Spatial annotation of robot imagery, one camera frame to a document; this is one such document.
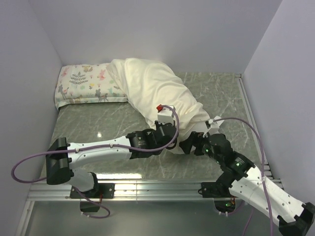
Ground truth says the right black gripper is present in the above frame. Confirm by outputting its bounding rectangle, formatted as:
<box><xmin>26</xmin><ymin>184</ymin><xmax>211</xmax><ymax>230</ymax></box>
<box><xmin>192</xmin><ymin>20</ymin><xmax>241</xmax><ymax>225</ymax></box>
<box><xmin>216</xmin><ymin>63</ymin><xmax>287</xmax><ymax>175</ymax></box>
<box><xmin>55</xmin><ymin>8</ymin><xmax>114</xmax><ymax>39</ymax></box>
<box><xmin>178</xmin><ymin>131</ymin><xmax>222</xmax><ymax>164</ymax></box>

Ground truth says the cream satin pillowcase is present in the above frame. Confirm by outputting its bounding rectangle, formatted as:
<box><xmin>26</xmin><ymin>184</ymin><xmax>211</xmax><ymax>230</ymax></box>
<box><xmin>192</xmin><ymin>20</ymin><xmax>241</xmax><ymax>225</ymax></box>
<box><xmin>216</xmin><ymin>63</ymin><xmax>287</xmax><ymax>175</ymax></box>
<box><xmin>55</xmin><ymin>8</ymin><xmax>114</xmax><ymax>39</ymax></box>
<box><xmin>107</xmin><ymin>58</ymin><xmax>210</xmax><ymax>154</ymax></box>

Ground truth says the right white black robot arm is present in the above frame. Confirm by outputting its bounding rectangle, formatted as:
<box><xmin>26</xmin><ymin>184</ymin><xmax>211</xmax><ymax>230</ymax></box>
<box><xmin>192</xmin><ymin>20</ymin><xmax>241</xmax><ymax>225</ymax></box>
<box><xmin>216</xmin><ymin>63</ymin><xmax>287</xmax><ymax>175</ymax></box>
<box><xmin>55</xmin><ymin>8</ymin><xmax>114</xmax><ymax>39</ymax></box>
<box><xmin>179</xmin><ymin>132</ymin><xmax>315</xmax><ymax>236</ymax></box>

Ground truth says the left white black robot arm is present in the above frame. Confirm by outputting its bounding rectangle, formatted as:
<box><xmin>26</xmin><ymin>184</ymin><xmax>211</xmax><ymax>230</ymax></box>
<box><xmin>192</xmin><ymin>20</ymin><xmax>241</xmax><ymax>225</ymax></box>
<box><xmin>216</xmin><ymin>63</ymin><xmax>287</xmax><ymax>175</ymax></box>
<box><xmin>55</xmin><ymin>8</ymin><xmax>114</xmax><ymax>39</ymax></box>
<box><xmin>46</xmin><ymin>122</ymin><xmax>178</xmax><ymax>198</ymax></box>

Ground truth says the animal print small pillow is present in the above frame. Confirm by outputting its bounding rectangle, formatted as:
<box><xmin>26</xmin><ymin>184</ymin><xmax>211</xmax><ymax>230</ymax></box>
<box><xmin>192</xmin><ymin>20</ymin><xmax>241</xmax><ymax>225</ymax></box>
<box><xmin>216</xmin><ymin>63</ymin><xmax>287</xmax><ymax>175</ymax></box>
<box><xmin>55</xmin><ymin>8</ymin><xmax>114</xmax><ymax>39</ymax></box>
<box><xmin>55</xmin><ymin>63</ymin><xmax>127</xmax><ymax>109</ymax></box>

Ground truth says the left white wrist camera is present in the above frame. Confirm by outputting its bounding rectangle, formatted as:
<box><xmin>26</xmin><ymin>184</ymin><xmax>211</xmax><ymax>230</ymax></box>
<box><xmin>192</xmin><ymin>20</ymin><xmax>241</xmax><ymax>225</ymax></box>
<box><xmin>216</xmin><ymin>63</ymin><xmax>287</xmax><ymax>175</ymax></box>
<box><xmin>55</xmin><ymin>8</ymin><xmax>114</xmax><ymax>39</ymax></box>
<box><xmin>157</xmin><ymin>104</ymin><xmax>174</xmax><ymax>124</ymax></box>

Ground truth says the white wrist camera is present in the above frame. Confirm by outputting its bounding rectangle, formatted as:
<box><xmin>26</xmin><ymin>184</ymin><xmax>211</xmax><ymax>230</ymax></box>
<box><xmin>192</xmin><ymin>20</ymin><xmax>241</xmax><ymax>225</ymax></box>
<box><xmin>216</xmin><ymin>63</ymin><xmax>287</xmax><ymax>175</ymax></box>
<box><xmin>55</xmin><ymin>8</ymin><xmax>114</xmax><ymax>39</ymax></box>
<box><xmin>157</xmin><ymin>104</ymin><xmax>174</xmax><ymax>124</ymax></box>
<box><xmin>203</xmin><ymin>116</ymin><xmax>224</xmax><ymax>137</ymax></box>

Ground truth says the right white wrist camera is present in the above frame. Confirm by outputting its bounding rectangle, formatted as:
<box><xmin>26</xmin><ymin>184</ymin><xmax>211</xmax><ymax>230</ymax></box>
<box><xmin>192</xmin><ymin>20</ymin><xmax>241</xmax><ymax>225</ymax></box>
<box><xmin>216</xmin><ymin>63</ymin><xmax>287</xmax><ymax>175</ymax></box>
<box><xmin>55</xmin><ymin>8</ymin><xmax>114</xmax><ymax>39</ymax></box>
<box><xmin>203</xmin><ymin>116</ymin><xmax>224</xmax><ymax>137</ymax></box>

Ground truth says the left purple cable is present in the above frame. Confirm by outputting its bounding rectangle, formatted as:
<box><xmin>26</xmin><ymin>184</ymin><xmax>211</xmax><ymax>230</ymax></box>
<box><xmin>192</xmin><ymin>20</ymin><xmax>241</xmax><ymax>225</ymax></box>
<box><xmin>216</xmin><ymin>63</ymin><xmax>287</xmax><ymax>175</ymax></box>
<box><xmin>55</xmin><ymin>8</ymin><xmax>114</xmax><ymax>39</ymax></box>
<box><xmin>11</xmin><ymin>105</ymin><xmax>179</xmax><ymax>218</ymax></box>

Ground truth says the purple cable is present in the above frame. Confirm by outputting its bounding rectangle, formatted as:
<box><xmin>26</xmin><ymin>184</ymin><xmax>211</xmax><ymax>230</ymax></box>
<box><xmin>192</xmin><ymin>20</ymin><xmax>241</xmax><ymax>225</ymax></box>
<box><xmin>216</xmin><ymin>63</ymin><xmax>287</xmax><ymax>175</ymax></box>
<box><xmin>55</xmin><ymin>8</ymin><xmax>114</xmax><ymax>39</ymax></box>
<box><xmin>11</xmin><ymin>105</ymin><xmax>179</xmax><ymax>218</ymax></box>
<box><xmin>219</xmin><ymin>117</ymin><xmax>274</xmax><ymax>236</ymax></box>

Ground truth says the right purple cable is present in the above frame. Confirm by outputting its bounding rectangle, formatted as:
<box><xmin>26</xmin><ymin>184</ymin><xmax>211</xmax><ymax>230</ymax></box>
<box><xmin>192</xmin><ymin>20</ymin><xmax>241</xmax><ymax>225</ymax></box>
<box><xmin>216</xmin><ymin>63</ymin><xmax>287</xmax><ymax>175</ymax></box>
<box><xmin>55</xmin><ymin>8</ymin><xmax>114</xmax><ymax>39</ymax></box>
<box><xmin>219</xmin><ymin>117</ymin><xmax>274</xmax><ymax>236</ymax></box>

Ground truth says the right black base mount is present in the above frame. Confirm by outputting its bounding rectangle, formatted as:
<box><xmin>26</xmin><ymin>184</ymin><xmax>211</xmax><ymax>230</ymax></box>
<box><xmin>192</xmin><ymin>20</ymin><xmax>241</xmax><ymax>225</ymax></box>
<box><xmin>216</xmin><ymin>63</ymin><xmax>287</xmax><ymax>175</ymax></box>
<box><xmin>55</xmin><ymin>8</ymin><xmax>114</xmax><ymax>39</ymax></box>
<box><xmin>196</xmin><ymin>180</ymin><xmax>238</xmax><ymax>214</ymax></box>

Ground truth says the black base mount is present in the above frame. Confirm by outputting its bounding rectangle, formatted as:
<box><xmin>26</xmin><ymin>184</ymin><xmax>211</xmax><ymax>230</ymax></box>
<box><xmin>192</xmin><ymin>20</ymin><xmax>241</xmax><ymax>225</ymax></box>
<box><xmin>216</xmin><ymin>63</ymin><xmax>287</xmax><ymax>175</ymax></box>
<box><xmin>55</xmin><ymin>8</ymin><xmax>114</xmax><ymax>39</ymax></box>
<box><xmin>80</xmin><ymin>183</ymin><xmax>115</xmax><ymax>213</ymax></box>
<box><xmin>196</xmin><ymin>180</ymin><xmax>238</xmax><ymax>214</ymax></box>

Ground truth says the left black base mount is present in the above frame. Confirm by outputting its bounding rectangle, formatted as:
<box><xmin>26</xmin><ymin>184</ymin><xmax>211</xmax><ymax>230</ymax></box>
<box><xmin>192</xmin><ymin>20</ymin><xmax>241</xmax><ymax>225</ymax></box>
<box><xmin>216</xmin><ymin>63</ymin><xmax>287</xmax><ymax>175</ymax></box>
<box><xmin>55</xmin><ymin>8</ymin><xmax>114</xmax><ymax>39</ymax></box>
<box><xmin>80</xmin><ymin>183</ymin><xmax>115</xmax><ymax>213</ymax></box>

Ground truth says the aluminium front rail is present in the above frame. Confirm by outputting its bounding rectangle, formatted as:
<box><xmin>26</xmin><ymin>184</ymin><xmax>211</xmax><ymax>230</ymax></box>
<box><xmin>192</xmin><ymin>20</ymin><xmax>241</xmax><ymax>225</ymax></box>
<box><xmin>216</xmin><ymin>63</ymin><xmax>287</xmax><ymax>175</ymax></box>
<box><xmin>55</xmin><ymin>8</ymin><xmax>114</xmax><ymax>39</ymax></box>
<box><xmin>27</xmin><ymin>180</ymin><xmax>237</xmax><ymax>202</ymax></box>

